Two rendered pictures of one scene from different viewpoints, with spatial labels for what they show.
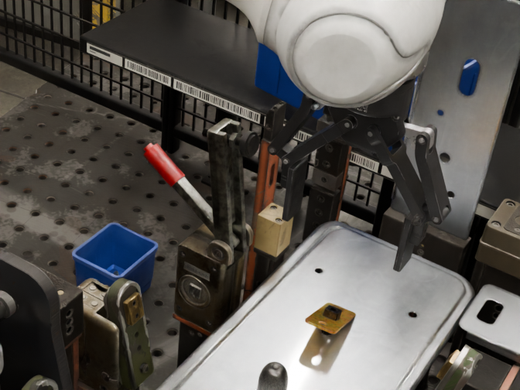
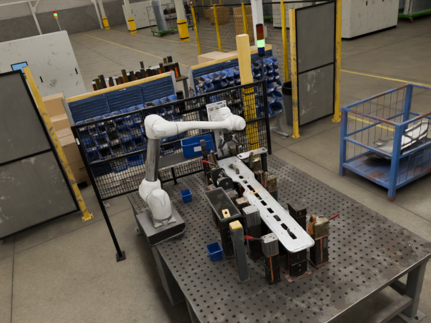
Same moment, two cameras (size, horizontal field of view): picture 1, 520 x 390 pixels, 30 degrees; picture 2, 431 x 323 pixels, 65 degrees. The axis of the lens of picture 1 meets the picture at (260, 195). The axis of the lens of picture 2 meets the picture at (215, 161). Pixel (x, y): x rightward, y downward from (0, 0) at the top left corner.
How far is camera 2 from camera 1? 219 cm
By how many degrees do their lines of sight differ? 37
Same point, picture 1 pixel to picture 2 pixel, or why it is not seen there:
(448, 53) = (217, 132)
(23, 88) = (69, 229)
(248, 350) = (229, 172)
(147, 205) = (172, 192)
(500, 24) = not seen: hidden behind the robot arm
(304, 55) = (240, 125)
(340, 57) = (242, 124)
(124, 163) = not seen: hidden behind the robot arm
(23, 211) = not seen: hidden behind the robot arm
